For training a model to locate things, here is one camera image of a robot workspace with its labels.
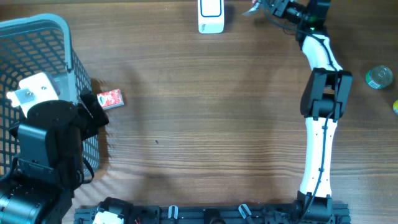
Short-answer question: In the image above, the small red carton box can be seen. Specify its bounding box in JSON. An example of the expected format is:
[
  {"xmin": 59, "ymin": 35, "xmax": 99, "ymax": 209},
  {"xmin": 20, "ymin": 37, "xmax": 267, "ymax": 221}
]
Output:
[{"xmin": 97, "ymin": 89, "xmax": 124, "ymax": 110}]

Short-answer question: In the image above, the black red snack packet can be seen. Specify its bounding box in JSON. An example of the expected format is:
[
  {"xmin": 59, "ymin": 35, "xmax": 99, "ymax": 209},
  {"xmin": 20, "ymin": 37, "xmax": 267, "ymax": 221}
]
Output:
[{"xmin": 242, "ymin": 0, "xmax": 265, "ymax": 16}]

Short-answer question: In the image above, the silver tin can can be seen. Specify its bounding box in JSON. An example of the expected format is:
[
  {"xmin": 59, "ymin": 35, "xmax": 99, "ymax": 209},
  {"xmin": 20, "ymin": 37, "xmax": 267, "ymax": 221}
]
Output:
[{"xmin": 365, "ymin": 65, "xmax": 394, "ymax": 90}]

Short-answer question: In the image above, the yellow capped bottle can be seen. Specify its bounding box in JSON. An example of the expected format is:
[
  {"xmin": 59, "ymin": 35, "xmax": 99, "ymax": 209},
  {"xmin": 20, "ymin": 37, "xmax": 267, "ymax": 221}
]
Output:
[{"xmin": 392, "ymin": 100, "xmax": 398, "ymax": 114}]

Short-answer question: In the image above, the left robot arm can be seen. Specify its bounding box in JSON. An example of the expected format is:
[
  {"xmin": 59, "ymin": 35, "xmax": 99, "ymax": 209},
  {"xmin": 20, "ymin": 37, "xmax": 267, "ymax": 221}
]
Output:
[{"xmin": 1, "ymin": 89, "xmax": 109, "ymax": 223}]

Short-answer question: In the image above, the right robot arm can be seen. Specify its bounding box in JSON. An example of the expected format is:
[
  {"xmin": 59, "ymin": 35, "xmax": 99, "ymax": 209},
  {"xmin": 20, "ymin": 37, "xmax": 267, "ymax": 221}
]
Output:
[{"xmin": 261, "ymin": 1, "xmax": 353, "ymax": 224}]

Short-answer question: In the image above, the white barcode scanner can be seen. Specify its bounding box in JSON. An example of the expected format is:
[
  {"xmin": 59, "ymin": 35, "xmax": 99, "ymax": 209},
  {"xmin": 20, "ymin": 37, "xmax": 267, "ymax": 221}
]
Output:
[{"xmin": 197, "ymin": 0, "xmax": 224, "ymax": 34}]

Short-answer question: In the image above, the grey plastic mesh basket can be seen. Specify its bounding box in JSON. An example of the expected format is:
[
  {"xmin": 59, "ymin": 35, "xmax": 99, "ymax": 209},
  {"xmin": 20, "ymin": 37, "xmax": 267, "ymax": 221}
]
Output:
[{"xmin": 1, "ymin": 14, "xmax": 99, "ymax": 182}]

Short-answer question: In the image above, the right camera cable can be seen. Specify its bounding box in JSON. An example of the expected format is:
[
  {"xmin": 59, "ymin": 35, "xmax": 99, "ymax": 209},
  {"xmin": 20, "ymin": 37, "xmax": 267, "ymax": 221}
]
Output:
[{"xmin": 262, "ymin": 0, "xmax": 341, "ymax": 223}]

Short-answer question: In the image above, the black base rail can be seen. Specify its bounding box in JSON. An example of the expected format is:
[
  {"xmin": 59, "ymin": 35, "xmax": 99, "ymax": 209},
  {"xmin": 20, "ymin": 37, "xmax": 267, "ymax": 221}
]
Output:
[{"xmin": 73, "ymin": 203, "xmax": 351, "ymax": 224}]

